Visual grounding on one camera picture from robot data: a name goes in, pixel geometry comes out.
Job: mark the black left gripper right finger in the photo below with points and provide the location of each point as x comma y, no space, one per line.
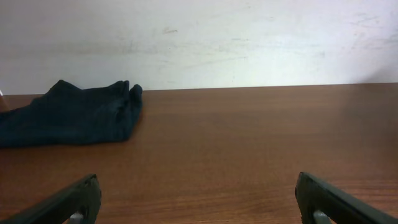
321,202

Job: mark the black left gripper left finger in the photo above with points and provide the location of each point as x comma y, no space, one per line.
78,203

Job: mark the folded navy blue garment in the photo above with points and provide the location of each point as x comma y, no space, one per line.
67,114

